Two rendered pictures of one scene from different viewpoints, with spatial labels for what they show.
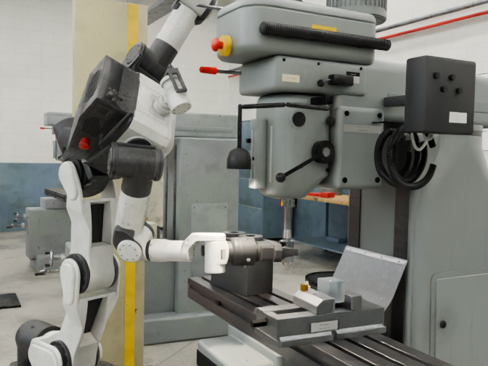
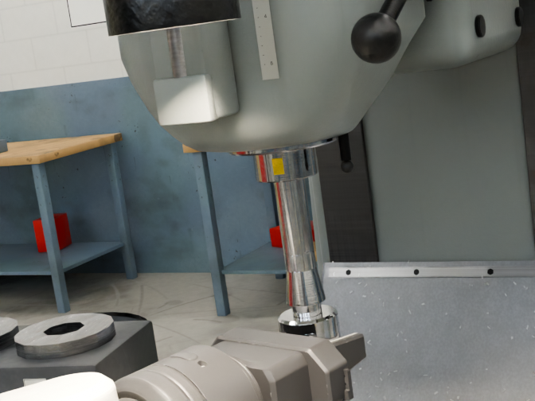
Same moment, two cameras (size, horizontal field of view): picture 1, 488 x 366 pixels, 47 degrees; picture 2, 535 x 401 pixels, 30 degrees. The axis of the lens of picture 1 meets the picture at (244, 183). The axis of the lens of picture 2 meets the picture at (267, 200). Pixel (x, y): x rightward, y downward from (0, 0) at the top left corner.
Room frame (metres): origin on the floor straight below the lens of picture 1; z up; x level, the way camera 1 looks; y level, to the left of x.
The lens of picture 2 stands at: (1.16, 0.29, 1.40)
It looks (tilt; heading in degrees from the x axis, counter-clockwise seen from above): 10 degrees down; 327
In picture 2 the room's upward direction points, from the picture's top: 8 degrees counter-clockwise
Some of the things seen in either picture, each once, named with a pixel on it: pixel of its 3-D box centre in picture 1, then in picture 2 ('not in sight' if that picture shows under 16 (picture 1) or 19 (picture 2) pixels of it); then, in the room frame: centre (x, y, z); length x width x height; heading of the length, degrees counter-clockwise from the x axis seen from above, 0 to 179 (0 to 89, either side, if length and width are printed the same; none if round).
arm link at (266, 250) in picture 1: (258, 251); (232, 398); (1.75, -0.05, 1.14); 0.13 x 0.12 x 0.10; 15
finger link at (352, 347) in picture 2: (288, 252); (342, 358); (1.74, -0.15, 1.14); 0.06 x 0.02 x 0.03; 105
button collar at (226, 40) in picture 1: (224, 46); not in sight; (1.66, 0.06, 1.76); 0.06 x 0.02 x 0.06; 28
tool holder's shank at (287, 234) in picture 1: (287, 223); (297, 243); (1.77, -0.14, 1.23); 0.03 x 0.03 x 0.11
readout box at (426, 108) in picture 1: (441, 96); not in sight; (1.62, -0.56, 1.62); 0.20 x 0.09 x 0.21; 118
